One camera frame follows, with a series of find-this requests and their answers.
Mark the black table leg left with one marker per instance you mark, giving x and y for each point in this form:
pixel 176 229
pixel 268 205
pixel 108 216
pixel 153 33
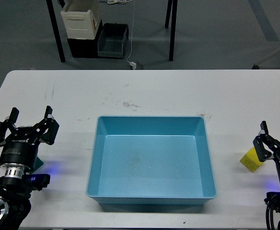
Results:
pixel 54 24

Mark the grey storage bin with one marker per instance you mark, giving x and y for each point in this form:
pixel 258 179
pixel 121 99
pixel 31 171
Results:
pixel 112 40

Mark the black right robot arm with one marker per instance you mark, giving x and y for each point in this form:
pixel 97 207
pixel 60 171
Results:
pixel 272 214

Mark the white power adapter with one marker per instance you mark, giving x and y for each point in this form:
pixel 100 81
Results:
pixel 133 65

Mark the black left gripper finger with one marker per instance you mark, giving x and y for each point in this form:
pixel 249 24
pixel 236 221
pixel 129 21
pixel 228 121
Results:
pixel 8 124
pixel 47 129

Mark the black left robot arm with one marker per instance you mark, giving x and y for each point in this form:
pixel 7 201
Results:
pixel 15 195

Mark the black crate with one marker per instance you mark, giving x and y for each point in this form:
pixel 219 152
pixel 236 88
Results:
pixel 85 48

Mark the light blue plastic box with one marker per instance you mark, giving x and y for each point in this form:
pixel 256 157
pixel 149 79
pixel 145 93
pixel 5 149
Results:
pixel 152 160

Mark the black table leg right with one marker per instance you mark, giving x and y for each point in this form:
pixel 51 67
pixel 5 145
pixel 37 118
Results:
pixel 170 20

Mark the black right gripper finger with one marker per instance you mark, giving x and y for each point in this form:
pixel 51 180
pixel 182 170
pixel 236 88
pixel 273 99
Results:
pixel 265 145

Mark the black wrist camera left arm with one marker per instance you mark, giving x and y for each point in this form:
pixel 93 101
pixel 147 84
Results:
pixel 38 181

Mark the yellow block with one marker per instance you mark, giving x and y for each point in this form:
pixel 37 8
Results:
pixel 251 161

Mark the black table leg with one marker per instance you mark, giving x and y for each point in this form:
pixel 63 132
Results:
pixel 54 24
pixel 170 20

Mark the green block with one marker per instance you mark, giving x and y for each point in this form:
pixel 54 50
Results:
pixel 38 164

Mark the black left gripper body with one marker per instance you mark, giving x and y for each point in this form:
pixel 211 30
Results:
pixel 20 148

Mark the cream plastic container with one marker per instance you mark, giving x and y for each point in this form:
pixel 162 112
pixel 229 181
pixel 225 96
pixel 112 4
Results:
pixel 81 19

